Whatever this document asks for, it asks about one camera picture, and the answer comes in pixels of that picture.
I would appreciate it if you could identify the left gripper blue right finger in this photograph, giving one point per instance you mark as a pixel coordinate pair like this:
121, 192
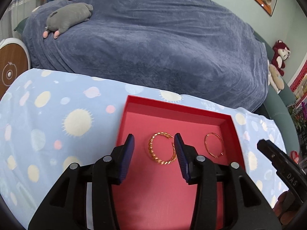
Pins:
183, 156

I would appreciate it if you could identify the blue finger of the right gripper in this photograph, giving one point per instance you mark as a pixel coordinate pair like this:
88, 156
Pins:
285, 167

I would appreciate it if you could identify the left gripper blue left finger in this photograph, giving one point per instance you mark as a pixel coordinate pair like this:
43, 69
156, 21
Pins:
126, 156

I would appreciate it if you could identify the gold braided bangle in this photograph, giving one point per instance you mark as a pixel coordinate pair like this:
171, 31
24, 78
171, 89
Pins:
153, 155

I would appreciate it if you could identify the thin gold bangle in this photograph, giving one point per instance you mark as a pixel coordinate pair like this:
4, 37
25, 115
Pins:
208, 148

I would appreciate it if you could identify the person's right hand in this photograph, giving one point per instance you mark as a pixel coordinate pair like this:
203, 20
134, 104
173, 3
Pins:
289, 212

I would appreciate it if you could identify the red cardboard tray box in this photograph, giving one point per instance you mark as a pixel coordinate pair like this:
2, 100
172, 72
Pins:
155, 196

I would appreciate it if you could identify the green sofa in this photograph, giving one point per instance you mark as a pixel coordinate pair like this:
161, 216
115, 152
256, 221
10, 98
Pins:
275, 107

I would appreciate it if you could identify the light blue planet-print sheet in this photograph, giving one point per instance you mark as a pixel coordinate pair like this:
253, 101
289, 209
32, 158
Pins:
50, 119

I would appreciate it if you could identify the beige cookie plush toy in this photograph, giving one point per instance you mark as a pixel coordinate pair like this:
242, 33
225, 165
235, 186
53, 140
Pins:
275, 79

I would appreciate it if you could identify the red monkey plush toy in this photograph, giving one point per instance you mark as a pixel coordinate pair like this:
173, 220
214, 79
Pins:
281, 54

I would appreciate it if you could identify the dark blue plush blanket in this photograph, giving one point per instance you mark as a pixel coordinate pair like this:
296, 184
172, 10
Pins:
194, 47

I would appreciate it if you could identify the grey plush mole toy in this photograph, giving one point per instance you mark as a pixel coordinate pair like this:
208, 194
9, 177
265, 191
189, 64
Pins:
64, 18

